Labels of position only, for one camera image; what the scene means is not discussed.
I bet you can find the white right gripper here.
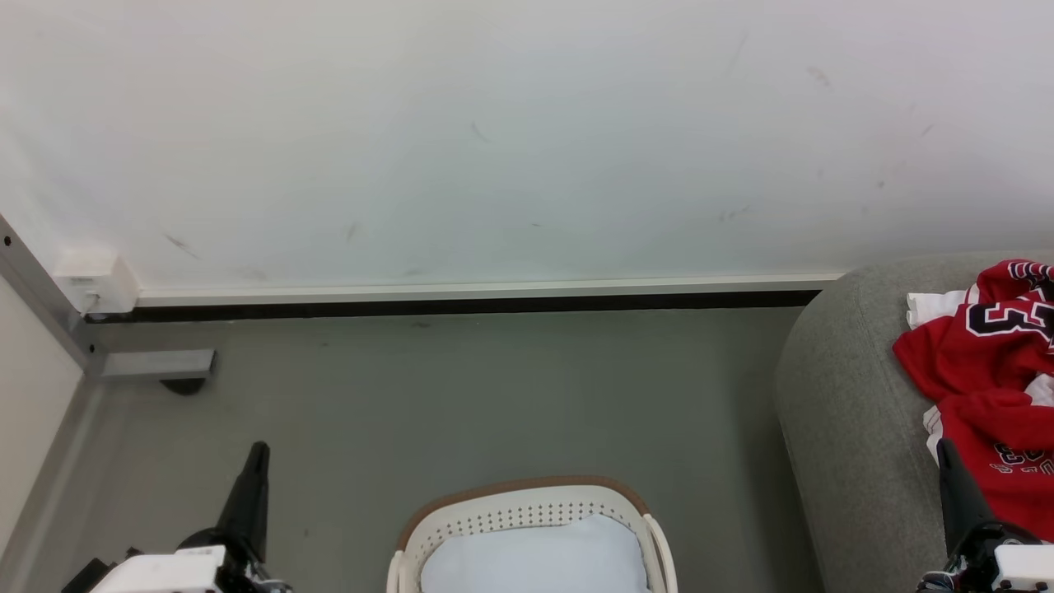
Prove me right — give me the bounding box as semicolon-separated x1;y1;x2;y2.
916;438;1054;593

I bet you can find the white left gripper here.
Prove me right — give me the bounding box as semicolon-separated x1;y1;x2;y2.
61;441;291;593

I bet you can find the red basketball jersey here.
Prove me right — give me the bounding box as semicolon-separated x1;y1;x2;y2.
893;259;1054;542

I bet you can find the white laundry basket brown rim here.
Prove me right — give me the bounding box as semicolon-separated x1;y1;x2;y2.
386;474;679;593

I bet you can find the grey fabric sofa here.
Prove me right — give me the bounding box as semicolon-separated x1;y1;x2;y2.
774;250;1054;593

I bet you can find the beige partition panel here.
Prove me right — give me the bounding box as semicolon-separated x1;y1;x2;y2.
0;276;86;553

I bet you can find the light blue cloth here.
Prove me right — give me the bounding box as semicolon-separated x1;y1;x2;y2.
419;514;652;593

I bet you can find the white baseboard trim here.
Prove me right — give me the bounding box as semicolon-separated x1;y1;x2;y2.
135;273;846;308

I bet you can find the grey metal frame foot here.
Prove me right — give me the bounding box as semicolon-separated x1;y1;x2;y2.
99;348;217;397

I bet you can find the white wall socket box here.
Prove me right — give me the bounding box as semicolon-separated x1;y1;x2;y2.
53;249;142;316

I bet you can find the grey metal partition frame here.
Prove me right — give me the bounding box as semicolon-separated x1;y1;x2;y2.
0;212;106;593

